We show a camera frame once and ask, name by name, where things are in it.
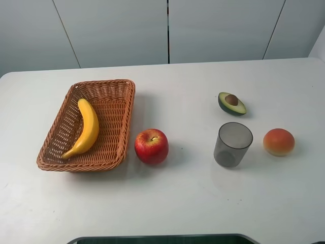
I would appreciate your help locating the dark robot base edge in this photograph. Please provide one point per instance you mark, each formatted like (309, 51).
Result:
(168, 239)

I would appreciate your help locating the transparent grey plastic cup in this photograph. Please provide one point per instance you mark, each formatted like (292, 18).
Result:
(233, 141)

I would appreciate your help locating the halved avocado with pit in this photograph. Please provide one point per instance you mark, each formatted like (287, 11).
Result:
(230, 104)

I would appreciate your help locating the red apple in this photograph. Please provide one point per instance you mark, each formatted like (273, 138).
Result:
(151, 146)

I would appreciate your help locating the yellow banana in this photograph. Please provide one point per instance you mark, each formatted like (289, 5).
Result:
(89, 133)

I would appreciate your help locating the orange peach fruit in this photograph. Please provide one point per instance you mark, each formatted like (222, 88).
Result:
(279, 142)

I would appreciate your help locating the brown woven wicker basket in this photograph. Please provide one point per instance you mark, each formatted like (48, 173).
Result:
(113, 102)

